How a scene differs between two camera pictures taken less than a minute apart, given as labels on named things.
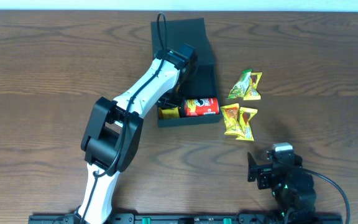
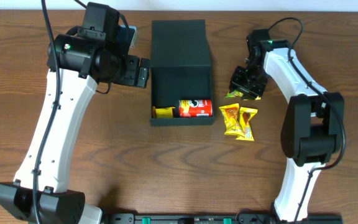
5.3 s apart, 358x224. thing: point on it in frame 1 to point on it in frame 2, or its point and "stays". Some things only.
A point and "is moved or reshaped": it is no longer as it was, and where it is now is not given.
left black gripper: x=165 y=102 to x=140 y=72
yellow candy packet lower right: x=245 y=114 stays
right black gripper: x=262 y=171 to x=247 y=84
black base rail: x=192 y=219 stays
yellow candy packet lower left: x=230 y=113 stays
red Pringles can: x=195 y=107 is moved or reshaped
